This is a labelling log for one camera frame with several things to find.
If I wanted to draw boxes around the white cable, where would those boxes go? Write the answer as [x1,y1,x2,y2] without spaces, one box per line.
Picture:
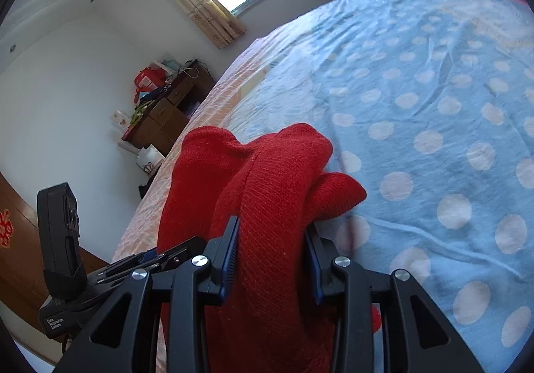
[183,59,202,80]

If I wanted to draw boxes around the white printed paper bag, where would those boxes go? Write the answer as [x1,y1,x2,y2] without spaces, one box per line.
[136,145,164,175]

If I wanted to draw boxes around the red knitted sweater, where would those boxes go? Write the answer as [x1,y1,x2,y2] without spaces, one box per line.
[156,123,382,373]

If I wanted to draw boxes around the red gift bag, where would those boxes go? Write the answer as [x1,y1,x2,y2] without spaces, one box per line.
[133,67,165,93]

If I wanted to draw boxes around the black bag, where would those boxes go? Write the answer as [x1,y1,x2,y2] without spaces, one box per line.
[138,175,158,198]

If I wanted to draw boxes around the wooden desk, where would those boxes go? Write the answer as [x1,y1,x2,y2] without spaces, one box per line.
[121,62,217,157]

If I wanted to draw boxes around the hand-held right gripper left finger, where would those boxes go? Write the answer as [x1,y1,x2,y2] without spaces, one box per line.
[53,215,242,373]

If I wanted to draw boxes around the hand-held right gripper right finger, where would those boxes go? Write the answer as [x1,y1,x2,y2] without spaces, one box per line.
[304,227,487,373]

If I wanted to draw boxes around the red paper decoration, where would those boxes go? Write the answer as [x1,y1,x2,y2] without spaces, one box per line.
[0,208,13,248]

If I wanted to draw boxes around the green bundle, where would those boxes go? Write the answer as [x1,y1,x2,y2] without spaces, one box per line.
[129,104,151,125]

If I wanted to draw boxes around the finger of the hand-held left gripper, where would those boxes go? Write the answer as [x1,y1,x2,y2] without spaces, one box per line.
[98,235,206,284]

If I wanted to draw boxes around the dotted pink and blue bedsheet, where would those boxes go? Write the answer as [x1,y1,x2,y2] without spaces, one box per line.
[110,0,534,373]

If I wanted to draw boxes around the white printed box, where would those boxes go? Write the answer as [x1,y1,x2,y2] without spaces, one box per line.
[109,110,128,134]

